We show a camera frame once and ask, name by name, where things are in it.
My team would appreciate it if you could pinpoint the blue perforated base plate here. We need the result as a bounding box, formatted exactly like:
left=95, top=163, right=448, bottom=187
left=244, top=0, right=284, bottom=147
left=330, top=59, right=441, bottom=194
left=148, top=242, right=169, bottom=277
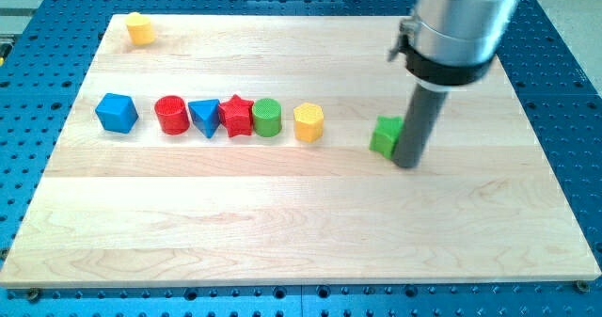
left=1, top=0, right=601, bottom=316

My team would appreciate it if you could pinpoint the wooden board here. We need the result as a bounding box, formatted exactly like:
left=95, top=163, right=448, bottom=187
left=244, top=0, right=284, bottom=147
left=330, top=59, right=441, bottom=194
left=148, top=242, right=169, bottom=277
left=1, top=14, right=600, bottom=289

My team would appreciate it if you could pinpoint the red star block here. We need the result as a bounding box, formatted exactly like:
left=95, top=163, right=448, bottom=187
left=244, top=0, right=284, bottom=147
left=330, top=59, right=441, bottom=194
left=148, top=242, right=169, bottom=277
left=218, top=94, right=254, bottom=137

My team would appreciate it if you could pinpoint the yellow hexagon block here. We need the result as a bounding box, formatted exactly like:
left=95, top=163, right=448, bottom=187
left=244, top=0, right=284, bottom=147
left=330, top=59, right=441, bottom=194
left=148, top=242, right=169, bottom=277
left=293, top=103, right=325, bottom=143

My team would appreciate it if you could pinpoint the yellow pentagon block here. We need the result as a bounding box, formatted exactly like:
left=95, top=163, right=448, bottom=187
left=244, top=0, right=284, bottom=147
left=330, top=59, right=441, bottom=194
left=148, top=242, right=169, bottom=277
left=125, top=12, right=156, bottom=46

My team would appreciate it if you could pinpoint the green cylinder block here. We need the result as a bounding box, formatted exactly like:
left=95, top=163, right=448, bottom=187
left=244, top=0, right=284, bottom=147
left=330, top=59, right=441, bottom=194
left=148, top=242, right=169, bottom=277
left=252, top=98, right=281, bottom=137

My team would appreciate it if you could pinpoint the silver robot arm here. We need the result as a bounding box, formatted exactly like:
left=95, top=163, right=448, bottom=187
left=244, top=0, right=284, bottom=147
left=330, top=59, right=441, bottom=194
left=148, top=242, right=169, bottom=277
left=388, top=0, right=519, bottom=91

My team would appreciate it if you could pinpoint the blue cube block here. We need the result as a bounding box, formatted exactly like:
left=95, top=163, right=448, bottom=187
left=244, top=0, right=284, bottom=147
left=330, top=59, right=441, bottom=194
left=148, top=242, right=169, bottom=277
left=95, top=93, right=138, bottom=134

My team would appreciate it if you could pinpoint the red cylinder block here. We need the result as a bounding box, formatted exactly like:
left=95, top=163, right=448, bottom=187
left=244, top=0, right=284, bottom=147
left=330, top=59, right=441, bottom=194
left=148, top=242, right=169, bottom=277
left=154, top=95, right=190, bottom=135

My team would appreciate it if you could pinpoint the blue triangle block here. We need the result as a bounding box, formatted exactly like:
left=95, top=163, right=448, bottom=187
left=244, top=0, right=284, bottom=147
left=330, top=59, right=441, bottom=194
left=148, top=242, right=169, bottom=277
left=188, top=99, right=220, bottom=138

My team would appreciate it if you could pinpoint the green star block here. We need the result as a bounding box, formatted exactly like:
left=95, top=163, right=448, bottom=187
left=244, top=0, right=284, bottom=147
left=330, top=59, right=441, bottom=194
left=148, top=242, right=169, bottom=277
left=369, top=116, right=404, bottom=159

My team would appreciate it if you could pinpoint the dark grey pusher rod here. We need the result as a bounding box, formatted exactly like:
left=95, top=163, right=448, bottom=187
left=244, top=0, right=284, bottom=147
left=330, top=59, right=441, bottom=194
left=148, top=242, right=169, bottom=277
left=392, top=84, right=448, bottom=168

